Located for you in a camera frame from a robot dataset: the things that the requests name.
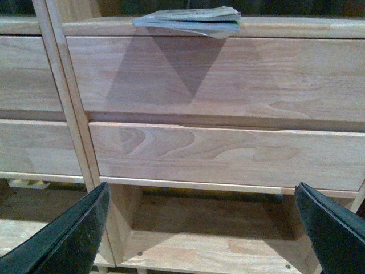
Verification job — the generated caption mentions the left lower wooden drawer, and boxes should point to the left lower wooden drawer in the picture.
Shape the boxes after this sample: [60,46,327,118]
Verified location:
[1,119,82,176]

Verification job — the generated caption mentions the wooden drawer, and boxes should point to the wooden drawer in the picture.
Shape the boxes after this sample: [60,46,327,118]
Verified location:
[1,35,62,112]
[1,119,82,176]
[67,36,364,122]
[90,122,364,191]

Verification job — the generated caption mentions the right wooden shelf unit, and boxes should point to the right wooden shelf unit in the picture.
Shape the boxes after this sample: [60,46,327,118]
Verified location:
[46,1,364,273]

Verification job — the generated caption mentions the wooden shelf unit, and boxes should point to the wooden shelf unit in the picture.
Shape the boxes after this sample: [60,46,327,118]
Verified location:
[0,0,116,268]
[46,1,364,273]

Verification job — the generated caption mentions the right lower wooden drawer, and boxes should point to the right lower wooden drawer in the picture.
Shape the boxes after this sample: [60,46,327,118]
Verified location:
[90,122,364,191]

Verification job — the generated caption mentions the thick grey paperback book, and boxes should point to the thick grey paperback book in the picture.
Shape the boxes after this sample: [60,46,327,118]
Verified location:
[132,6,241,39]

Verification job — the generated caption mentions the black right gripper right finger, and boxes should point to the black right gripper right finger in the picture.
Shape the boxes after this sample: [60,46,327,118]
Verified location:
[294,182,364,273]

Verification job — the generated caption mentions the left upper wooden drawer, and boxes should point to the left upper wooden drawer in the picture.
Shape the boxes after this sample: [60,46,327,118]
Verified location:
[1,35,62,112]

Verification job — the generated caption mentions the right upper wooden drawer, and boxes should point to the right upper wooden drawer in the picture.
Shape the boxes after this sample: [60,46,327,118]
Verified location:
[67,36,364,122]

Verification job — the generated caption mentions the left wooden shelf unit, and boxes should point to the left wooden shelf unit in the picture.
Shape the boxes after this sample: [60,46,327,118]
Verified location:
[0,0,116,268]

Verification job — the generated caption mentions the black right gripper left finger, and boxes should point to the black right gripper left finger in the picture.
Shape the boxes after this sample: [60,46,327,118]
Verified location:
[1,182,110,273]

